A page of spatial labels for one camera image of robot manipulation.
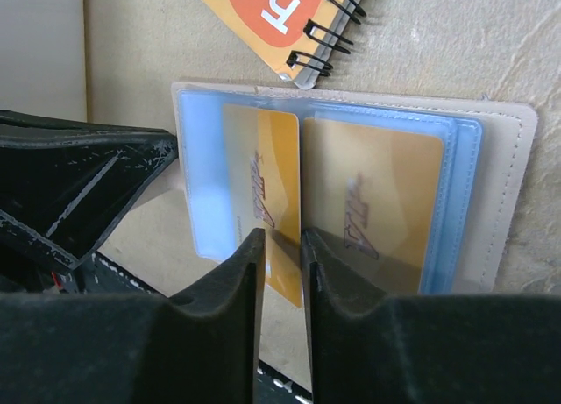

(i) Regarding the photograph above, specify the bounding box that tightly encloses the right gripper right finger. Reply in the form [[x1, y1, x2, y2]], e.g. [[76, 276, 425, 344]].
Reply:
[[301, 230, 560, 403]]

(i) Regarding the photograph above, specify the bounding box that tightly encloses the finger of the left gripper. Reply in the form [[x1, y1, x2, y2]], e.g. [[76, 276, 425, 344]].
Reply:
[[1, 110, 178, 268]]

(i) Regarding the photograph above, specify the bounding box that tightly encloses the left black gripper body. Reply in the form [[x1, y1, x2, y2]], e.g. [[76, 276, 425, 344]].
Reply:
[[1, 245, 153, 294]]

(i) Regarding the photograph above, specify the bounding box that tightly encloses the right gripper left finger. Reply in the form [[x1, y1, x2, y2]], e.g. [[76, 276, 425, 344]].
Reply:
[[1, 229, 266, 403]]

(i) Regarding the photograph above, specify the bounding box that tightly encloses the gold credit card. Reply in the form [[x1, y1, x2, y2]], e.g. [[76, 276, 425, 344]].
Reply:
[[223, 103, 302, 308], [302, 117, 444, 293]]

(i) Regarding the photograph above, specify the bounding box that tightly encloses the white oblong plastic tray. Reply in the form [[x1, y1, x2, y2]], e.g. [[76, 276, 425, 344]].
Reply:
[[0, 0, 87, 121]]

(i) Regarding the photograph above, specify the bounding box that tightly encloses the orange spiral notebook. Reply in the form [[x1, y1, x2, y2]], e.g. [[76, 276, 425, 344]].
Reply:
[[201, 0, 366, 90]]

